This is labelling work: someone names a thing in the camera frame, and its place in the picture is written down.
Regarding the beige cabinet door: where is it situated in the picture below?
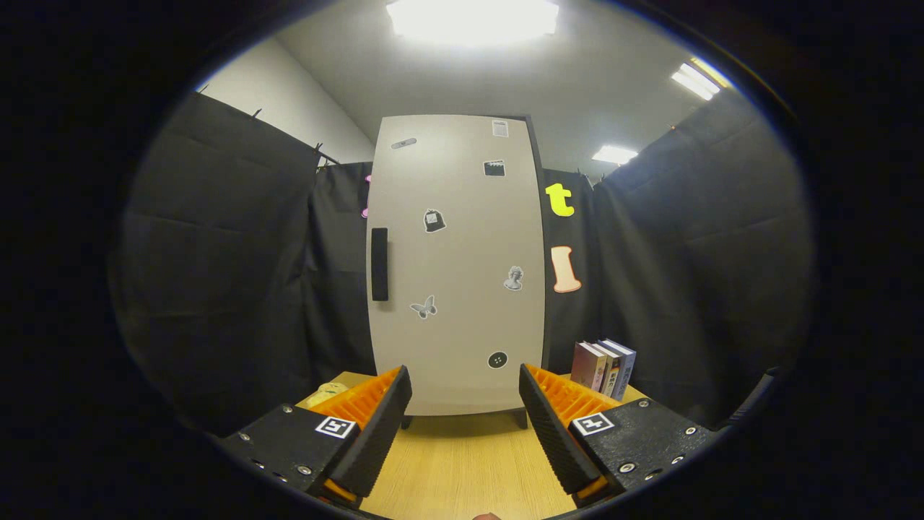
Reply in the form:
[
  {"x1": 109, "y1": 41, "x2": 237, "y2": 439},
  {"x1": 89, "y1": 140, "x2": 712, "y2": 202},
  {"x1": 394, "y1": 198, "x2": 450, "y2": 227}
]
[{"x1": 365, "y1": 113, "x2": 547, "y2": 417}]

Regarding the black ribbed strap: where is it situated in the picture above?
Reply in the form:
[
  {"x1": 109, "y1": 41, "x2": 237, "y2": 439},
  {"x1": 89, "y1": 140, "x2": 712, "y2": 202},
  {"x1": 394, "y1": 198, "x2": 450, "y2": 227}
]
[{"x1": 725, "y1": 368, "x2": 784, "y2": 428}]

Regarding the pale blue spine book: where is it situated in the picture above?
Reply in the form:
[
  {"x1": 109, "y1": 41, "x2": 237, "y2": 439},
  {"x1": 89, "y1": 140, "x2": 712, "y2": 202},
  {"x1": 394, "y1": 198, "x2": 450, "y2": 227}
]
[{"x1": 599, "y1": 338, "x2": 637, "y2": 402}]

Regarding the large ceiling light panel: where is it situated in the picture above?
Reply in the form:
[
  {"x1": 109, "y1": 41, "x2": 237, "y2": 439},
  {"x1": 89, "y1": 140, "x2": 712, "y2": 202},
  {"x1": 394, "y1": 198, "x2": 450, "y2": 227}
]
[{"x1": 385, "y1": 0, "x2": 560, "y2": 48}]

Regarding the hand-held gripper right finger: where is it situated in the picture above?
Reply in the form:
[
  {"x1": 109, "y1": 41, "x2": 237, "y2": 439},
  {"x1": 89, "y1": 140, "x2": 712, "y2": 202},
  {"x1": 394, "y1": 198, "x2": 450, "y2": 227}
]
[{"x1": 518, "y1": 363, "x2": 723, "y2": 508}]

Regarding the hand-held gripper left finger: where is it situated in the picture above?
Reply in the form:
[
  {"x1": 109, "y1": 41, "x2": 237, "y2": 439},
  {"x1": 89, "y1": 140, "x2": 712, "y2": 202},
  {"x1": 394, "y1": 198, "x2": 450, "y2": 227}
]
[{"x1": 217, "y1": 365, "x2": 414, "y2": 512}]

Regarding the long double ceiling light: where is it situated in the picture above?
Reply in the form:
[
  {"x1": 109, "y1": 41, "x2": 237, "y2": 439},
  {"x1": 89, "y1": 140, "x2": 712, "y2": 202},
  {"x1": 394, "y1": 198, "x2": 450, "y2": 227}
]
[{"x1": 670, "y1": 58, "x2": 733, "y2": 102}]

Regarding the black door handle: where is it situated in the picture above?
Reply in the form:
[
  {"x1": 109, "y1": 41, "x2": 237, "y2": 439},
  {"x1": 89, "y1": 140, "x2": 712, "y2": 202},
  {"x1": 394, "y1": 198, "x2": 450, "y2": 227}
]
[{"x1": 371, "y1": 227, "x2": 389, "y2": 302}]

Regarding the yellow plush toy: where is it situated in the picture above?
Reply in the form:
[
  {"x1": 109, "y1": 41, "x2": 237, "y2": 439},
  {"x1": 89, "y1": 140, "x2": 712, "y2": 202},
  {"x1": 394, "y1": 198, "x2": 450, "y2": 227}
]
[{"x1": 305, "y1": 382, "x2": 349, "y2": 407}]

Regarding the dark grey cabinet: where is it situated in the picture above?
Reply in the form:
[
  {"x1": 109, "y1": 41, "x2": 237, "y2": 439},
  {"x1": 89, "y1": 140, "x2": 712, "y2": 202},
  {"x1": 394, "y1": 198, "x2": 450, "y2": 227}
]
[{"x1": 363, "y1": 112, "x2": 553, "y2": 432}]

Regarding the dark spine book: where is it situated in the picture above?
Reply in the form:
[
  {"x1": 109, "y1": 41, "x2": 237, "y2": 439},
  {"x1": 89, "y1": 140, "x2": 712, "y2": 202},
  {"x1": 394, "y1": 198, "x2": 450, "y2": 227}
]
[{"x1": 590, "y1": 341, "x2": 623, "y2": 398}]

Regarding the black backdrop cloth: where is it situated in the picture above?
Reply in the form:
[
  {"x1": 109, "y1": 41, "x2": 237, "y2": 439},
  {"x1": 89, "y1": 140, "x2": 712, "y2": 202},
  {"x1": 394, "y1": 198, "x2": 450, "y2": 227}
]
[{"x1": 108, "y1": 87, "x2": 816, "y2": 438}]

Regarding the small ceiling light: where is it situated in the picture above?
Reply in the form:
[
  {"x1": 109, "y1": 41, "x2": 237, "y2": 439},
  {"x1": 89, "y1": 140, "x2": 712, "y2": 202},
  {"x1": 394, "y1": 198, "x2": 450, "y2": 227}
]
[{"x1": 592, "y1": 144, "x2": 640, "y2": 165}]

